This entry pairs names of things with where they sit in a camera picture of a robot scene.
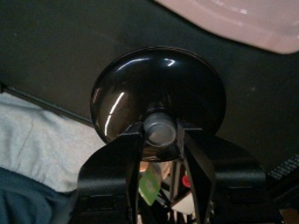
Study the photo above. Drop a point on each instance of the light grey cloth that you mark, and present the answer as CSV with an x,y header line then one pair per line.
x,y
39,143

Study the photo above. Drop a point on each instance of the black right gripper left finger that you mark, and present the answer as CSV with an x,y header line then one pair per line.
x,y
107,172

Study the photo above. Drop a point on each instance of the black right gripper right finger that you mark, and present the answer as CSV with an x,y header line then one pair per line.
x,y
230,175

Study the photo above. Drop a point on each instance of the black ribbed device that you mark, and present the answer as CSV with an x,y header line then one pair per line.
x,y
285,175

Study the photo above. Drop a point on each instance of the pink plastic tub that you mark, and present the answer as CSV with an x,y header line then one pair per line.
x,y
241,20

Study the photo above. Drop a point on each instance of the dark teal fabric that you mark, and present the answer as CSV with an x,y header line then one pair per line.
x,y
27,201

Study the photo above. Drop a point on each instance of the black glossy bowl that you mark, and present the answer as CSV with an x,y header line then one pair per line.
x,y
159,96

